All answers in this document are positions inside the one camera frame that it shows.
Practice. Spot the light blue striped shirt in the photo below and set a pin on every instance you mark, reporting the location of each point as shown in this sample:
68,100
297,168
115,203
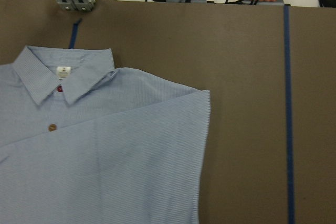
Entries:
85,142

